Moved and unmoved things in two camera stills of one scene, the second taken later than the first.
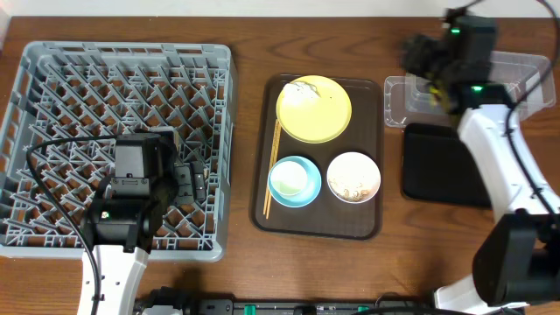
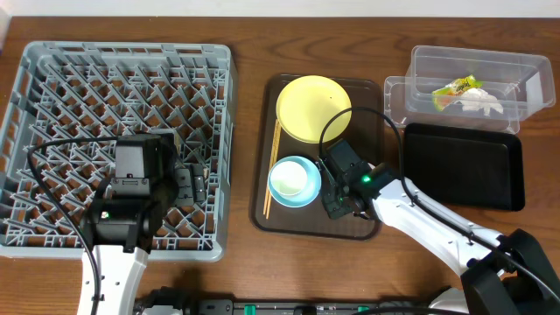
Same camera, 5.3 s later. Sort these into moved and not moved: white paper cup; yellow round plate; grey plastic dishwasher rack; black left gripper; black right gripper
Moved: black right gripper
Not moved: black left gripper; grey plastic dishwasher rack; yellow round plate; white paper cup
